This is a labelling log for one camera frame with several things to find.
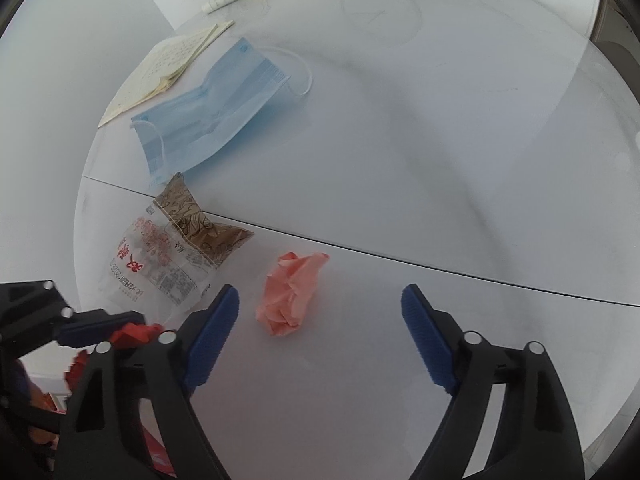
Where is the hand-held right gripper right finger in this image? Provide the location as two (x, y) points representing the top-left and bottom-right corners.
(401, 283), (586, 480)

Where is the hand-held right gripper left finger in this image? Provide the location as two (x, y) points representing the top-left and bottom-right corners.
(52, 284), (241, 480)

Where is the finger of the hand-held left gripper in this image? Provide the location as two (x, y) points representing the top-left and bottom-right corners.
(0, 279), (148, 348)

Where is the pink paper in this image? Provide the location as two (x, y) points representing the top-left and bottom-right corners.
(255, 251), (331, 337)

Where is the clear brown snack wrapper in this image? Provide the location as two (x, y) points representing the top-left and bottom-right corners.
(97, 172), (256, 323)

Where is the blue face mask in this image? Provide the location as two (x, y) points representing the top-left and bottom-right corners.
(130, 36), (313, 187)

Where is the open cream notebook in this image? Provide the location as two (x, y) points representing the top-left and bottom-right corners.
(97, 20), (236, 128)

